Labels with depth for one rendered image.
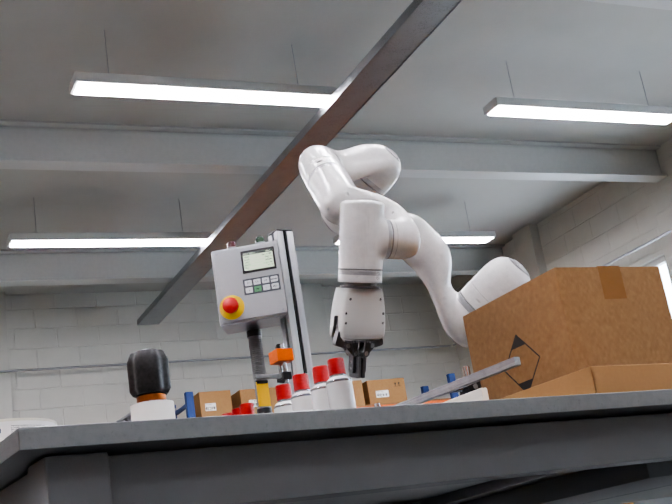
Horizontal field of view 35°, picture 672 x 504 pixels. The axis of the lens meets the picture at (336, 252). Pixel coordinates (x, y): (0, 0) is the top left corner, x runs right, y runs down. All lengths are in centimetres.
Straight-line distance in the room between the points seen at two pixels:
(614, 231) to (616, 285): 774
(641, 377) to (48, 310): 922
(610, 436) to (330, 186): 97
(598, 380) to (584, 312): 51
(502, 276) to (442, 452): 125
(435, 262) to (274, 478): 139
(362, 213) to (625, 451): 80
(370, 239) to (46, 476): 111
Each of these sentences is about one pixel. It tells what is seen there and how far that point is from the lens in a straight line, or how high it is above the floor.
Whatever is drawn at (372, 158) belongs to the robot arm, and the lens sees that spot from 240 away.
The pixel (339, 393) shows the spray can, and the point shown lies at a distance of 209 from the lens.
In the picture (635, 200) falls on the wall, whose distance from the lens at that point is 948.
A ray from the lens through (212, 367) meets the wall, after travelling 1066.
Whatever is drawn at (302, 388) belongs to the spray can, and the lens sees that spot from 221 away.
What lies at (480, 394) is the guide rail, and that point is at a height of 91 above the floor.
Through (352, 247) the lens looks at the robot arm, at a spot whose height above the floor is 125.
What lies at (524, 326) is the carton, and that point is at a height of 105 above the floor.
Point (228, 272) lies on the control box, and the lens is 258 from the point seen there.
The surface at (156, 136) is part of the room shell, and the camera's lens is 720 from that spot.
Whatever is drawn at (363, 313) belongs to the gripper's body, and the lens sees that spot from 202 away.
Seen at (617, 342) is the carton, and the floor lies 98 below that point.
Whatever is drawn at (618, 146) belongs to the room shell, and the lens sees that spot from 901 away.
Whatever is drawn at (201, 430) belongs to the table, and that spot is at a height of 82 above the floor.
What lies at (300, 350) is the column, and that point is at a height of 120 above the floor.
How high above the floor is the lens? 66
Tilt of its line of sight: 17 degrees up
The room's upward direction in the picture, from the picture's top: 9 degrees counter-clockwise
